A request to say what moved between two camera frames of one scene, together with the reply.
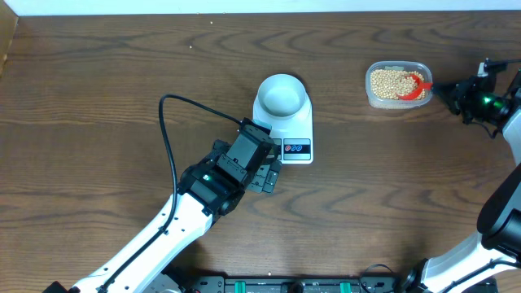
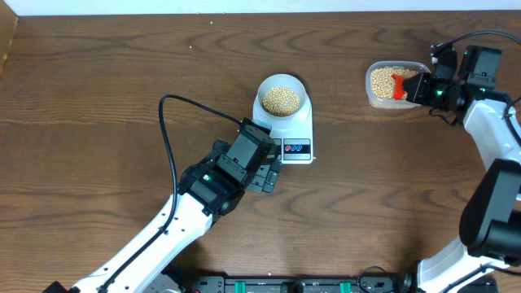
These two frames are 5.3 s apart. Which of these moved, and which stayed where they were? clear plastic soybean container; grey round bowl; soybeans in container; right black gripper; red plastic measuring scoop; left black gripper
Moved: red plastic measuring scoop; right black gripper
Stayed: left black gripper; clear plastic soybean container; grey round bowl; soybeans in container
